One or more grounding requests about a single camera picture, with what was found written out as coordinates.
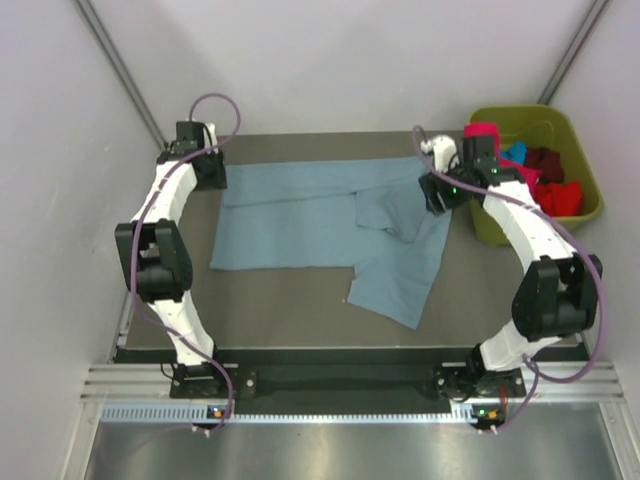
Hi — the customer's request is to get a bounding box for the white slotted cable duct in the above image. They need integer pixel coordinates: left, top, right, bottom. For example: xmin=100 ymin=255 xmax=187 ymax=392
xmin=101 ymin=403 xmax=500 ymax=425

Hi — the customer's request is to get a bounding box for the left aluminium corner post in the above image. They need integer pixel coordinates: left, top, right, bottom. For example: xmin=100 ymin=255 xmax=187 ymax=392
xmin=71 ymin=0 xmax=166 ymax=150

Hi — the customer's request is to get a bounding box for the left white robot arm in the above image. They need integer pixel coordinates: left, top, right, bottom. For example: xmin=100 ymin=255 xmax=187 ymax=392
xmin=114 ymin=119 xmax=229 ymax=400

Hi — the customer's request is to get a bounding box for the aluminium front rail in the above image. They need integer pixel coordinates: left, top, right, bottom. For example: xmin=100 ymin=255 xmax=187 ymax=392
xmin=81 ymin=362 xmax=624 ymax=403

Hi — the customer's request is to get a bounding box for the red t shirt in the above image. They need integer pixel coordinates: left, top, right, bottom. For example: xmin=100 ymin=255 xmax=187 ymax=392
xmin=533 ymin=181 xmax=584 ymax=217

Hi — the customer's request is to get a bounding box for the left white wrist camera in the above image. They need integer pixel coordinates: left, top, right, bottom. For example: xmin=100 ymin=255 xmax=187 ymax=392
xmin=203 ymin=122 xmax=218 ymax=152

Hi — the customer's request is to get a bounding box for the aluminium corner post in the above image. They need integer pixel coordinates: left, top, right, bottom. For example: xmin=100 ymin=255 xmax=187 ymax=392
xmin=537 ymin=0 xmax=613 ymax=105
xmin=71 ymin=0 xmax=166 ymax=150

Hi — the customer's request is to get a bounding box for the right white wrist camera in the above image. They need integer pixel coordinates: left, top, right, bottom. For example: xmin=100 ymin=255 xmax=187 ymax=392
xmin=420 ymin=135 xmax=458 ymax=173

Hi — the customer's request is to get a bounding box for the right aluminium corner post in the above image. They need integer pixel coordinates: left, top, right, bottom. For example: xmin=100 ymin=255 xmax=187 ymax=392
xmin=537 ymin=0 xmax=613 ymax=105

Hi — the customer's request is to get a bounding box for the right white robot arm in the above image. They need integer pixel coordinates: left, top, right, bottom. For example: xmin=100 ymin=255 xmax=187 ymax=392
xmin=414 ymin=135 xmax=604 ymax=398

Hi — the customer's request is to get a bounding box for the light blue t shirt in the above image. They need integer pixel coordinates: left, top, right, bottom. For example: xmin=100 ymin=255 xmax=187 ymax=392
xmin=209 ymin=157 xmax=451 ymax=329

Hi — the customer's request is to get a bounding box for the dark maroon t shirt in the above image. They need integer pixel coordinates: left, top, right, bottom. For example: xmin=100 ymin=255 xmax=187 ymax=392
xmin=524 ymin=147 xmax=565 ymax=184

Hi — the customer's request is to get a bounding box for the olive green plastic bin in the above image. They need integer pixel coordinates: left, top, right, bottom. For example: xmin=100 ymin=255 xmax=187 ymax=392
xmin=465 ymin=104 xmax=603 ymax=231

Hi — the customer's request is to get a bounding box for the cyan t shirt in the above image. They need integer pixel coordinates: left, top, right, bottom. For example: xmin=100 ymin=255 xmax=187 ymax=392
xmin=500 ymin=141 xmax=528 ymax=166

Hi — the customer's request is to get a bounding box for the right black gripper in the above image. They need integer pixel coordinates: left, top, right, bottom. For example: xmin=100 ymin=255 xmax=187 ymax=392
xmin=418 ymin=156 xmax=471 ymax=218

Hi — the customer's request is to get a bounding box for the pink t shirt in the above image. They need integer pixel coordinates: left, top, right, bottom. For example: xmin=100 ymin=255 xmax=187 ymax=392
xmin=463 ymin=122 xmax=539 ymax=188

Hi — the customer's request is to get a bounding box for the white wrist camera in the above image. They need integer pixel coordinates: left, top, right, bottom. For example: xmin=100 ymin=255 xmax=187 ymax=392
xmin=420 ymin=135 xmax=458 ymax=173
xmin=203 ymin=122 xmax=218 ymax=152

